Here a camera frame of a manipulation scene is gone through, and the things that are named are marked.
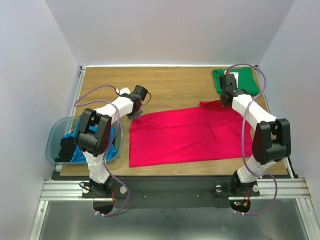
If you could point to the black garment in bin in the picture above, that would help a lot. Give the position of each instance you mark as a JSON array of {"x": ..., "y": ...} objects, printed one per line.
[{"x": 69, "y": 151}]

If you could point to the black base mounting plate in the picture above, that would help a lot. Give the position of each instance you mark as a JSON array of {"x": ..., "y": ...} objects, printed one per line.
[{"x": 152, "y": 192}]

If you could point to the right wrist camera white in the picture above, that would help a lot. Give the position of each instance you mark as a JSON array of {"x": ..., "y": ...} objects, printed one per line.
[{"x": 235, "y": 73}]

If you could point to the teal plastic bin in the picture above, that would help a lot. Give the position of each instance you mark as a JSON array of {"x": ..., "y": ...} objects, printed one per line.
[{"x": 67, "y": 125}]

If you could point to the aluminium frame rail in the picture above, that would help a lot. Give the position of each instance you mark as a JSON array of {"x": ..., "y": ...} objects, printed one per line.
[{"x": 65, "y": 190}]

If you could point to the blue t shirt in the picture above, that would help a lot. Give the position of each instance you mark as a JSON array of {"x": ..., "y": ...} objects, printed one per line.
[{"x": 111, "y": 153}]

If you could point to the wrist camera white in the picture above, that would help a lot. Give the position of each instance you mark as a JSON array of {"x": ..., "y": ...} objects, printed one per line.
[
  {"x": 235, "y": 73},
  {"x": 122, "y": 91}
]

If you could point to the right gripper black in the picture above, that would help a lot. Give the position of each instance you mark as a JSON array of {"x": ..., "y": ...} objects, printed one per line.
[{"x": 227, "y": 81}]

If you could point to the folded green t shirt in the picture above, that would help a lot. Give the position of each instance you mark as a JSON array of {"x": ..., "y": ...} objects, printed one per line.
[{"x": 245, "y": 79}]

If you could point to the red t shirt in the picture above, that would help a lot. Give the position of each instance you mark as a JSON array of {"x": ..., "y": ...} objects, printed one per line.
[{"x": 206, "y": 132}]

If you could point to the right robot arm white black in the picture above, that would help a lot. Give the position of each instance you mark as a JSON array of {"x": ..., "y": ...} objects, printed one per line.
[{"x": 272, "y": 136}]

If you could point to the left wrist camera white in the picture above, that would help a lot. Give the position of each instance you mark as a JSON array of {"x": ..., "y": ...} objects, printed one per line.
[{"x": 122, "y": 91}]

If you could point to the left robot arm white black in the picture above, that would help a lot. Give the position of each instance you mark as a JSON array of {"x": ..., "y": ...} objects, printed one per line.
[{"x": 93, "y": 133}]

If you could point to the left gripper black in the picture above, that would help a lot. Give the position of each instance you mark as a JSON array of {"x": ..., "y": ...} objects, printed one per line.
[{"x": 131, "y": 117}]

